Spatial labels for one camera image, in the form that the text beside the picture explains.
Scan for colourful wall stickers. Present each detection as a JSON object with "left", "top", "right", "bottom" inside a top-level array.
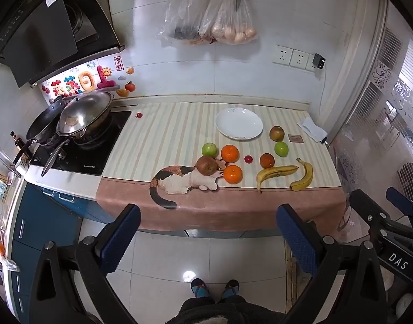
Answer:
[{"left": 41, "top": 60, "right": 136, "bottom": 98}]

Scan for bright orange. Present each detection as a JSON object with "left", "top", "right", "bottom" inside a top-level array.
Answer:
[
  {"left": 223, "top": 165, "right": 243, "bottom": 185},
  {"left": 221, "top": 144, "right": 240, "bottom": 163}
]

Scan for patterned glass sliding door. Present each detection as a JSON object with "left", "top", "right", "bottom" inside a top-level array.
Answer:
[{"left": 328, "top": 0, "right": 413, "bottom": 244}]

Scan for person's left shoe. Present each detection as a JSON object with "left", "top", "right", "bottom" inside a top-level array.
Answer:
[{"left": 190, "top": 278, "right": 210, "bottom": 298}]

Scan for white plate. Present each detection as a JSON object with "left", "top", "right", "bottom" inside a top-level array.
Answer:
[{"left": 215, "top": 107, "right": 264, "bottom": 140}]

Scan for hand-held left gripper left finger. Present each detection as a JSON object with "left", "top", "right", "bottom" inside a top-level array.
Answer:
[{"left": 28, "top": 203, "right": 142, "bottom": 324}]

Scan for white folded paper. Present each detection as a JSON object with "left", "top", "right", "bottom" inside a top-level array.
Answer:
[{"left": 297, "top": 116, "right": 329, "bottom": 144}]

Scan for person's dark clothing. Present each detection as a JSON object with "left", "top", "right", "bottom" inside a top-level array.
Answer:
[{"left": 166, "top": 295, "right": 288, "bottom": 324}]

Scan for plastic bag with eggs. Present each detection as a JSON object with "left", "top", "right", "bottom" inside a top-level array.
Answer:
[{"left": 198, "top": 0, "right": 259, "bottom": 45}]

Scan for steel wok lid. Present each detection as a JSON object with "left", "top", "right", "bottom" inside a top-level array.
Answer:
[{"left": 56, "top": 90, "right": 114, "bottom": 134}]

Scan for striped cat print tablecloth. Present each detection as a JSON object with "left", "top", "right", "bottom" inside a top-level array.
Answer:
[{"left": 96, "top": 101, "right": 347, "bottom": 233}]

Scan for steel wok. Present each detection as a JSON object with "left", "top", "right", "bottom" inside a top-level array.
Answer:
[{"left": 41, "top": 98, "right": 114, "bottom": 177}]

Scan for blue kitchen cabinet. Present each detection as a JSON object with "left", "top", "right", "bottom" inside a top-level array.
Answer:
[{"left": 1, "top": 182, "right": 102, "bottom": 314}]

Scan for yellow banana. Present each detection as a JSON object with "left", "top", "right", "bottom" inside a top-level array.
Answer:
[{"left": 289, "top": 157, "right": 314, "bottom": 192}]

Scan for black frying pan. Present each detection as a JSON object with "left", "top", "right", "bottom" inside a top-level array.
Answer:
[{"left": 12, "top": 97, "right": 67, "bottom": 167}]

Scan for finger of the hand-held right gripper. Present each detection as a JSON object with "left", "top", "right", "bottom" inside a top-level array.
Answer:
[
  {"left": 385, "top": 187, "right": 413, "bottom": 233},
  {"left": 349, "top": 188, "right": 396, "bottom": 240}
]

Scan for person's shoe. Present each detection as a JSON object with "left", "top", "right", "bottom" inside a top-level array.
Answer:
[
  {"left": 221, "top": 279, "right": 241, "bottom": 299},
  {"left": 190, "top": 278, "right": 210, "bottom": 298}
]

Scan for brown-spotted banana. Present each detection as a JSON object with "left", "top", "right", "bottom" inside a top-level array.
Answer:
[{"left": 256, "top": 165, "right": 299, "bottom": 194}]

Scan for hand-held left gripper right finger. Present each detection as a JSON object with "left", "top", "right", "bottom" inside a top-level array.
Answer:
[{"left": 276, "top": 203, "right": 391, "bottom": 324}]

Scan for black range hood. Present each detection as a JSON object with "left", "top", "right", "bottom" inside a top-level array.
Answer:
[{"left": 0, "top": 0, "right": 126, "bottom": 89}]

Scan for white wall socket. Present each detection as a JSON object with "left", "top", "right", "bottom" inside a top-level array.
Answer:
[
  {"left": 273, "top": 45, "right": 293, "bottom": 66},
  {"left": 290, "top": 49, "right": 310, "bottom": 71}
]

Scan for plastic bag with dark contents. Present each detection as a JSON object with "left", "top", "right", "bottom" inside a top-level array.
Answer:
[{"left": 157, "top": 0, "right": 215, "bottom": 43}]

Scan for black gas stove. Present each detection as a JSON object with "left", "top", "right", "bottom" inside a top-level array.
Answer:
[{"left": 29, "top": 110, "right": 132, "bottom": 176}]

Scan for red-brown apple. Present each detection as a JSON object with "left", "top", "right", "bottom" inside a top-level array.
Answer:
[{"left": 196, "top": 156, "right": 219, "bottom": 176}]

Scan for person's right shoe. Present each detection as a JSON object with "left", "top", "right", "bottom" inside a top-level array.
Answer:
[{"left": 221, "top": 279, "right": 241, "bottom": 299}]

